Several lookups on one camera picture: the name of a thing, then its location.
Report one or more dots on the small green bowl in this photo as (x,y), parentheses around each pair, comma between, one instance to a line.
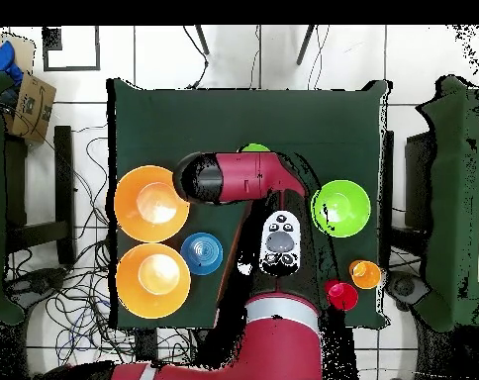
(255,148)

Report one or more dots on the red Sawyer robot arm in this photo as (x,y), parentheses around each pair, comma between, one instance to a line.
(279,340)

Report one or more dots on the blue bowl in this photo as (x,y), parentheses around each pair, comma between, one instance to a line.
(202,253)

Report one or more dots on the large orange bowl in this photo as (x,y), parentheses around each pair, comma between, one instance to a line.
(153,281)
(144,206)

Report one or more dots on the large green bowl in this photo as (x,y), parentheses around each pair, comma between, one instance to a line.
(342,208)

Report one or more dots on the dark green table cloth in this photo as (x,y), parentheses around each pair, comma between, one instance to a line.
(164,118)

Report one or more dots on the red cup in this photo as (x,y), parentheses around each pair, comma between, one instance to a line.
(342,295)

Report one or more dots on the orange cup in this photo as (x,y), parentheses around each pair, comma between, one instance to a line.
(366,275)

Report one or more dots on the black power strip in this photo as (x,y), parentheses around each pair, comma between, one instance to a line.
(146,344)

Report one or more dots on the black tripod leg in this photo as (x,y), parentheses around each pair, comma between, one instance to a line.
(202,39)
(305,43)

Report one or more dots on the black bench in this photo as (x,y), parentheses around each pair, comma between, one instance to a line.
(63,178)

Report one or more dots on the cardboard box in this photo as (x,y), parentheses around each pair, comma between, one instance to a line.
(31,107)

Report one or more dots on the blue cloth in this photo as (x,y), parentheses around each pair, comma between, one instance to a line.
(2,59)

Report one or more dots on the black pedestal foot with knob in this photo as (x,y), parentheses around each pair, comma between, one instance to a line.
(37,281)

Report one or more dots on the black square frame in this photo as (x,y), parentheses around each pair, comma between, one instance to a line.
(44,49)

